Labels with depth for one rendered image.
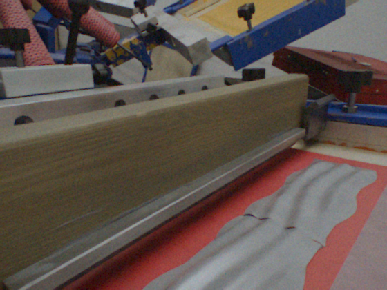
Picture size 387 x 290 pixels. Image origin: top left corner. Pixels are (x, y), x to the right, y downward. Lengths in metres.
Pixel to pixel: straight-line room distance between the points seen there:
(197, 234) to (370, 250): 0.12
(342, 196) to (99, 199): 0.22
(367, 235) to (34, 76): 0.42
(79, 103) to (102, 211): 0.26
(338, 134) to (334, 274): 0.29
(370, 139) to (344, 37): 1.83
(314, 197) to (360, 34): 1.99
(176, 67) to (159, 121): 2.74
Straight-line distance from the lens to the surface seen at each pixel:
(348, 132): 0.48
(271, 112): 0.34
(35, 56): 0.64
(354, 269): 0.24
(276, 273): 0.21
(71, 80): 0.49
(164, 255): 0.23
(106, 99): 0.45
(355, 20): 2.27
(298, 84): 0.40
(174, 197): 0.22
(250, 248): 0.23
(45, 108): 0.41
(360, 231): 0.28
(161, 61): 3.08
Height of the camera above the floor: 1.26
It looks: 29 degrees down
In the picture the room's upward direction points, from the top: 12 degrees clockwise
